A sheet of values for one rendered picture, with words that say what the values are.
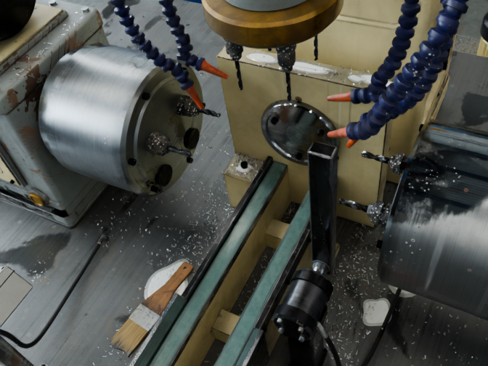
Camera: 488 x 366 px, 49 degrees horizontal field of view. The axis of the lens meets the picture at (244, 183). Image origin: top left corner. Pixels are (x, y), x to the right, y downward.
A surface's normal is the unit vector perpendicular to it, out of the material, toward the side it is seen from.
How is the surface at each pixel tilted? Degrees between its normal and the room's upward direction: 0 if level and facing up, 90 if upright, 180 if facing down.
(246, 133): 90
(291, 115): 90
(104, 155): 69
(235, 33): 90
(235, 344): 0
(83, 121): 50
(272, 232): 0
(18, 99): 90
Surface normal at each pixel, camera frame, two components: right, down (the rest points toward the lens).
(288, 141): -0.45, 0.72
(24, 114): 0.88, 0.28
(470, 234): -0.41, 0.09
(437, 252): -0.46, 0.33
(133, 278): -0.12, -0.64
